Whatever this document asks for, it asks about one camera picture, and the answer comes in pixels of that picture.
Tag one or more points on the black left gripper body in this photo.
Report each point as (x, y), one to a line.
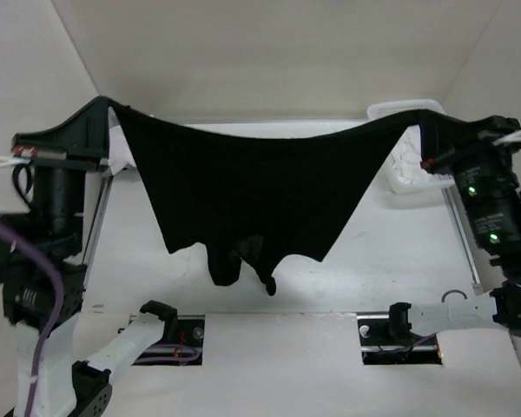
(58, 155)

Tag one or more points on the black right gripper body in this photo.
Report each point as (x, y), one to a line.
(484, 151)

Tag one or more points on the white tank top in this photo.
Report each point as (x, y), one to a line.
(120, 157)

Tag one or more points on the white garment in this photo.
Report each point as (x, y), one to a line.
(406, 158)

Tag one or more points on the black tank top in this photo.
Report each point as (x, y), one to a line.
(255, 200)

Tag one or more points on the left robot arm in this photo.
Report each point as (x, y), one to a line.
(43, 289)

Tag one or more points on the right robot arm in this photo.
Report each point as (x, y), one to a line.
(478, 157)

